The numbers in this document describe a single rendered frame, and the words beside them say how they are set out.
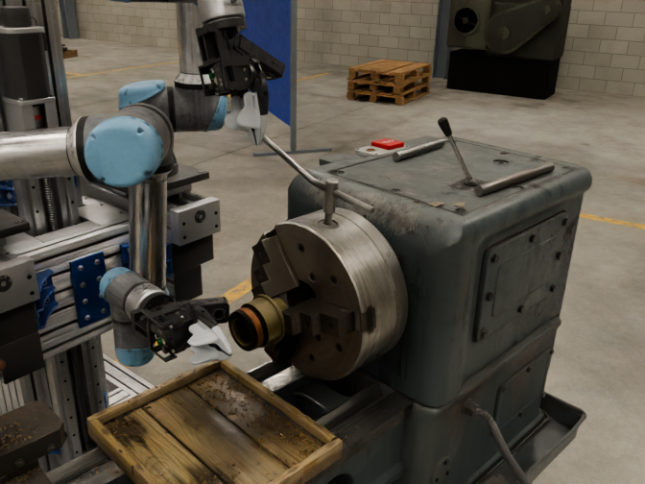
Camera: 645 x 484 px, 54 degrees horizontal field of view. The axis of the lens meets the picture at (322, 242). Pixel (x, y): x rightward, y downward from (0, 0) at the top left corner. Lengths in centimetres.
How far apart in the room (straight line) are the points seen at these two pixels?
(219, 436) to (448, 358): 45
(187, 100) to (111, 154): 56
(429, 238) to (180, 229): 67
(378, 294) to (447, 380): 26
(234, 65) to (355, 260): 39
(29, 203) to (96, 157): 54
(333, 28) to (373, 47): 92
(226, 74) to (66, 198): 70
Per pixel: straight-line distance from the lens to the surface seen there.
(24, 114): 158
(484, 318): 134
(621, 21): 1104
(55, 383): 186
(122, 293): 124
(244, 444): 118
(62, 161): 117
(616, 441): 283
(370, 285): 110
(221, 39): 112
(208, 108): 164
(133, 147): 111
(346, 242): 111
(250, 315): 110
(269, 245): 118
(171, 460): 117
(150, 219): 131
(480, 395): 148
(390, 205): 123
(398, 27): 1204
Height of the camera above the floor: 166
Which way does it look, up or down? 23 degrees down
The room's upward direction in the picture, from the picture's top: 1 degrees clockwise
